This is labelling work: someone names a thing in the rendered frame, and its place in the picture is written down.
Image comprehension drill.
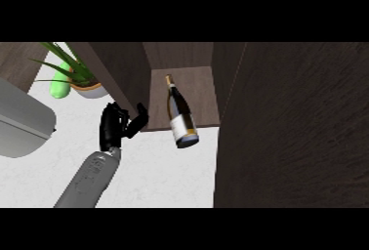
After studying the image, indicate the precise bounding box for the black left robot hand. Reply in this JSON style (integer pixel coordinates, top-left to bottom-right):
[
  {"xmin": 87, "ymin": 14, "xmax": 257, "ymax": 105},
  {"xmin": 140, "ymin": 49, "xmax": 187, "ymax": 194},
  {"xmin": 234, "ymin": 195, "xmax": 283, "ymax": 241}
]
[{"xmin": 97, "ymin": 102, "xmax": 150, "ymax": 152}]

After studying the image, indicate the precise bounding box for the dark wine bottle white label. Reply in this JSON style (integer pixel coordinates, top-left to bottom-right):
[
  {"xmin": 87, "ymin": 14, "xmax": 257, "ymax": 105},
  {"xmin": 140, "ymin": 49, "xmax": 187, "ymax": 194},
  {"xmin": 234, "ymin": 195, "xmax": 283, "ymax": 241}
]
[{"xmin": 164, "ymin": 74, "xmax": 200, "ymax": 149}]

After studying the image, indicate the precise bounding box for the dark wooden cabinet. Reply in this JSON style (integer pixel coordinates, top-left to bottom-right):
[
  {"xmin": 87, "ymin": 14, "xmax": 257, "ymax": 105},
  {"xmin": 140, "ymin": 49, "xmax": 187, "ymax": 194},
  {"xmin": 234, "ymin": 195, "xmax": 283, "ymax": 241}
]
[{"xmin": 66, "ymin": 42, "xmax": 249, "ymax": 133}]

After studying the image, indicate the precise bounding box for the dark wooden cabinet door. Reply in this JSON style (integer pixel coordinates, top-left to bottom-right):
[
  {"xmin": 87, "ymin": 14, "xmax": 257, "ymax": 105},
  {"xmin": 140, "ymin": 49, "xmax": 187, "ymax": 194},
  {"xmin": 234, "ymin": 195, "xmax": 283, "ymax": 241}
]
[{"xmin": 212, "ymin": 42, "xmax": 369, "ymax": 209}]

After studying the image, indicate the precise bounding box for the green bottle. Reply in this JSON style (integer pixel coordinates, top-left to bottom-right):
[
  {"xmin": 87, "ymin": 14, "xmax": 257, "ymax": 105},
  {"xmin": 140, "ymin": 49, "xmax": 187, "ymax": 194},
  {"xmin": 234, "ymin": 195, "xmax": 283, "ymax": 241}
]
[{"xmin": 48, "ymin": 62, "xmax": 74, "ymax": 100}]

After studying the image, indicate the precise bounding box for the green potted plant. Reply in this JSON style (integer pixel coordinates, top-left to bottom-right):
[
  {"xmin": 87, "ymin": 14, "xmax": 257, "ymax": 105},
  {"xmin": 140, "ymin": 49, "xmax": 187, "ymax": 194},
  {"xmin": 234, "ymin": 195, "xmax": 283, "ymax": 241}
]
[{"xmin": 29, "ymin": 42, "xmax": 109, "ymax": 100}]

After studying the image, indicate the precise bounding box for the grey rounded appliance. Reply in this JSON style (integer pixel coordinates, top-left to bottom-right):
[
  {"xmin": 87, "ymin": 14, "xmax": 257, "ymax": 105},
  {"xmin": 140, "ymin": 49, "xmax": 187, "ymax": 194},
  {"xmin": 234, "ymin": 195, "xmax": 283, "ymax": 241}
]
[{"xmin": 0, "ymin": 77, "xmax": 57, "ymax": 159}]

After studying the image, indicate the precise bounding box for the brown wooden panel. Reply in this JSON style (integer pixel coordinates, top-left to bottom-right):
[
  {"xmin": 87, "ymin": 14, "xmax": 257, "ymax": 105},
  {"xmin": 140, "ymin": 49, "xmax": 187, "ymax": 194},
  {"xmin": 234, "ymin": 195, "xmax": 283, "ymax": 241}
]
[{"xmin": 0, "ymin": 42, "xmax": 50, "ymax": 94}]

